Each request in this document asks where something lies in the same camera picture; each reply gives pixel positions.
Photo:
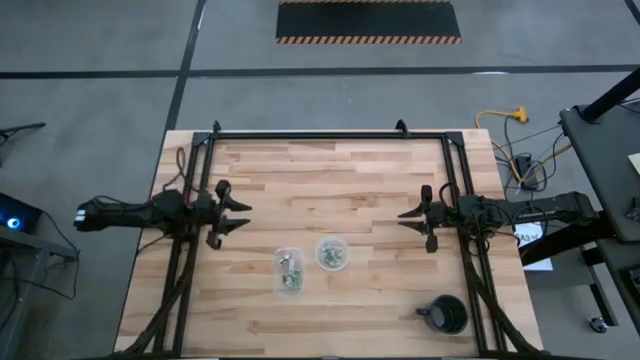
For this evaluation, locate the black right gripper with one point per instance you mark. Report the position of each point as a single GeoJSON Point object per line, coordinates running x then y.
{"type": "Point", "coordinates": [445, 214]}

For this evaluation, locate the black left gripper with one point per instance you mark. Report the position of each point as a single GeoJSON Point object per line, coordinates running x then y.
{"type": "Point", "coordinates": [207, 210]}

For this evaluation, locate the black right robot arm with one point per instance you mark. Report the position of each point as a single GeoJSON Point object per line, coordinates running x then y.
{"type": "Point", "coordinates": [550, 210]}

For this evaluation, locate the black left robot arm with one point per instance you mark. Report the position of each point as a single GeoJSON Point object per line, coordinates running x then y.
{"type": "Point", "coordinates": [140, 212]}

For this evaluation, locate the clear rectangular plastic container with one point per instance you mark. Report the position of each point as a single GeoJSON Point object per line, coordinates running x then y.
{"type": "Point", "coordinates": [277, 267]}

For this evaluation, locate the clear round plastic container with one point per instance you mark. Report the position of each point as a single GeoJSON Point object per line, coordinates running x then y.
{"type": "Point", "coordinates": [320, 242]}

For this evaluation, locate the black mug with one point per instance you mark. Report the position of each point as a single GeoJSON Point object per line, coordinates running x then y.
{"type": "Point", "coordinates": [444, 314]}

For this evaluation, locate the printed white paper sheet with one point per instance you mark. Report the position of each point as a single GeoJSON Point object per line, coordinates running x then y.
{"type": "Point", "coordinates": [529, 236]}

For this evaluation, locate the black power adapter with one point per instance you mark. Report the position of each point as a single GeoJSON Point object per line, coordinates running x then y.
{"type": "Point", "coordinates": [525, 167]}

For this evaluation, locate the plain white paper sheet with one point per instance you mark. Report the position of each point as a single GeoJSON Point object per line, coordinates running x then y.
{"type": "Point", "coordinates": [539, 265]}

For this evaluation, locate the black stand base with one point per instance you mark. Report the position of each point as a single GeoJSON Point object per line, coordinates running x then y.
{"type": "Point", "coordinates": [560, 246]}

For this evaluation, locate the black side table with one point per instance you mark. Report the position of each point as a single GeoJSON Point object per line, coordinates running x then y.
{"type": "Point", "coordinates": [605, 165]}

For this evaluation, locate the black hazard-striped floor mat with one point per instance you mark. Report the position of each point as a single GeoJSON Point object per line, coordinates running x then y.
{"type": "Point", "coordinates": [367, 20]}

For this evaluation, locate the black caster wheel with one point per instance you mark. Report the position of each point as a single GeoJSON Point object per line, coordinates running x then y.
{"type": "Point", "coordinates": [598, 325]}

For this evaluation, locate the grey cart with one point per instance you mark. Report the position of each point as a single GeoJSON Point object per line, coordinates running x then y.
{"type": "Point", "coordinates": [30, 280]}

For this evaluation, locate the computer with blue light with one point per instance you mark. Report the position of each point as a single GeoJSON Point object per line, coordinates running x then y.
{"type": "Point", "coordinates": [15, 220]}

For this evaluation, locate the black tripod leg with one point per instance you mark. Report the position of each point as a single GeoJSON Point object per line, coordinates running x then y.
{"type": "Point", "coordinates": [22, 130]}

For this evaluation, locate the black stand pole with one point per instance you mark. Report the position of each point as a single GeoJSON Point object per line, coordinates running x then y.
{"type": "Point", "coordinates": [612, 97]}

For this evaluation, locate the black aluminium table frame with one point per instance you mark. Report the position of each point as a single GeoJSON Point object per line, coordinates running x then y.
{"type": "Point", "coordinates": [325, 135]}

